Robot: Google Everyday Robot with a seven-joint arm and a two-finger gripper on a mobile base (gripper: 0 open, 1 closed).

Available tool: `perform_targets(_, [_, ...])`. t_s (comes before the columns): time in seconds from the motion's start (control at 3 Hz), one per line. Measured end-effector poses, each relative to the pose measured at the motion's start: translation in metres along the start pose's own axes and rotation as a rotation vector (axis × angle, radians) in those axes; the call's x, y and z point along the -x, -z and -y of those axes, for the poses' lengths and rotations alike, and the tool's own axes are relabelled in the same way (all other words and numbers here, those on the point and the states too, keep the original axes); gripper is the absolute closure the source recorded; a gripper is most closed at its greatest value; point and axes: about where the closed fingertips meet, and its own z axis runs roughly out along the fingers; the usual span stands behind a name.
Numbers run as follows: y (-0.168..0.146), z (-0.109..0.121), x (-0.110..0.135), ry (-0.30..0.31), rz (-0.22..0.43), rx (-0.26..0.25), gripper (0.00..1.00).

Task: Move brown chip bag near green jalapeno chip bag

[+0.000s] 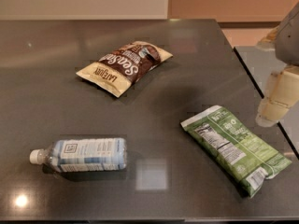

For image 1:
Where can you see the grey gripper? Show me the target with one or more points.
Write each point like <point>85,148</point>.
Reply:
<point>289,37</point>

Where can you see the green jalapeno chip bag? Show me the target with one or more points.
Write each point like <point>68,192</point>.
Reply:
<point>247,158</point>

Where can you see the clear plastic water bottle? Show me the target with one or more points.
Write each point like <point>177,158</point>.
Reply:
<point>83,155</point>

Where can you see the brown chip bag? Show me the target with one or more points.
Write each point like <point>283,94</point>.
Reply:
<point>118,70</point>

